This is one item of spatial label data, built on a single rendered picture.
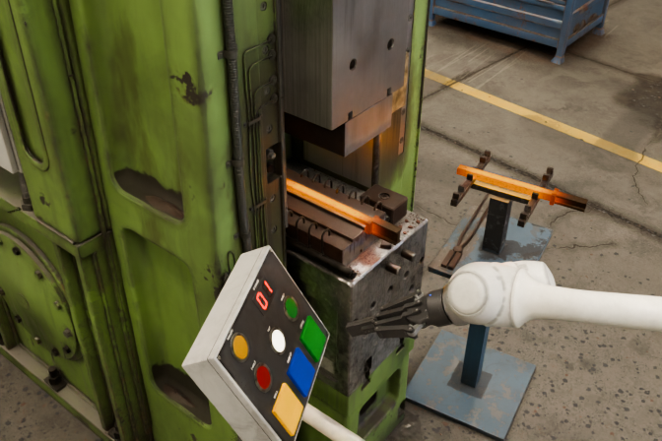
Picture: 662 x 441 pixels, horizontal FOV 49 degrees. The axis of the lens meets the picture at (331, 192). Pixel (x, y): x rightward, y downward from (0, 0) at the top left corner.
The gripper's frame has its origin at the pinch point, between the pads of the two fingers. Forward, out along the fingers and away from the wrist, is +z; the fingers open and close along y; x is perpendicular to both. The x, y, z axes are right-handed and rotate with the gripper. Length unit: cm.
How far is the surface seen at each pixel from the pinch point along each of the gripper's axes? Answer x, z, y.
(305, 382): -1.8, 12.5, -11.2
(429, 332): -98, 45, 109
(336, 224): 0.9, 18.1, 44.7
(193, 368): 21.2, 19.0, -26.9
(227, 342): 21.4, 13.3, -21.7
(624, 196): -142, -32, 234
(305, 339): 2.6, 12.5, -2.7
